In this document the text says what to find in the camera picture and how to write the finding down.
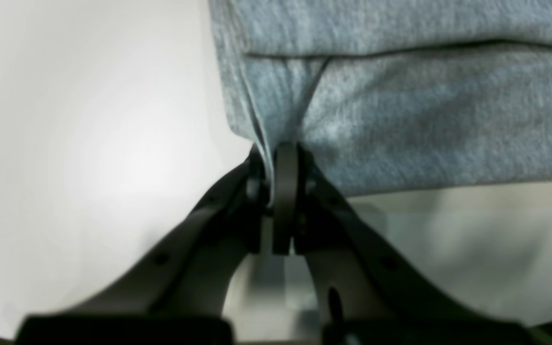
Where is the grey T-shirt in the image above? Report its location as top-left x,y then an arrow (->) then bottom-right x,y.
209,0 -> 552,196

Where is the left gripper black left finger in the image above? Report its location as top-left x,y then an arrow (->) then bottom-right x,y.
15,149 -> 264,345

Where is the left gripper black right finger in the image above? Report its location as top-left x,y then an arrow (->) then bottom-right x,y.
272,143 -> 532,345

